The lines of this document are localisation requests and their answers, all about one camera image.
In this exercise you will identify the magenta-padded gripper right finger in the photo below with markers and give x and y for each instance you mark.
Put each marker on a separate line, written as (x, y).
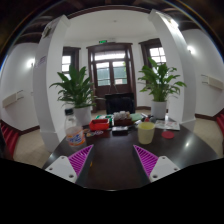
(162, 166)

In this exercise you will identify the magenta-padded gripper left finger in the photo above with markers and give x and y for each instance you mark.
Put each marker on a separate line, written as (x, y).
(63, 166)

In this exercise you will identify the clear orange soda bottle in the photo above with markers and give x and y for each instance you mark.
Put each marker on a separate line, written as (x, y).
(75, 135)

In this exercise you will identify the flat round red coaster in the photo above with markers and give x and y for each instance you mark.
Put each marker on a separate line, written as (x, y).
(168, 135)

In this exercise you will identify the pale yellow cup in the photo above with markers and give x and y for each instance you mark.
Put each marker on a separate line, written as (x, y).
(146, 133)

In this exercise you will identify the printed magazine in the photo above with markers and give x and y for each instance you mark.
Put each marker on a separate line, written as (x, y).
(167, 125)

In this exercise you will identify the red plastic box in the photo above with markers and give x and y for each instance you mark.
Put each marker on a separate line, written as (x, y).
(99, 125)

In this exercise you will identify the black flat device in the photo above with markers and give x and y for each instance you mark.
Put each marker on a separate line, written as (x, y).
(120, 130)

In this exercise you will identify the green packet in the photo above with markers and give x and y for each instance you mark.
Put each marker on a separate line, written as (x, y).
(136, 117)

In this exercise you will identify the red carpeted staircase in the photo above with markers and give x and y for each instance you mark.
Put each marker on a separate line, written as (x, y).
(220, 123)
(9, 138)

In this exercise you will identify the black chair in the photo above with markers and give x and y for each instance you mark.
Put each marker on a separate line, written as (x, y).
(120, 104)

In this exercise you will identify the potted plant in white pot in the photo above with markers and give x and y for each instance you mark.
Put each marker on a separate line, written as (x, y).
(77, 90)
(159, 81)

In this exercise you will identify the dark wooden double door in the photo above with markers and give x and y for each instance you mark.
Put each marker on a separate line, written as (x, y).
(111, 71)

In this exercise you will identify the green exit sign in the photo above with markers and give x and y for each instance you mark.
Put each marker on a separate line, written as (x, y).
(102, 41)

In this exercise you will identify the white wall radiator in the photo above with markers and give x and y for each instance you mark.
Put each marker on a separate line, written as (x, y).
(215, 82)
(11, 99)

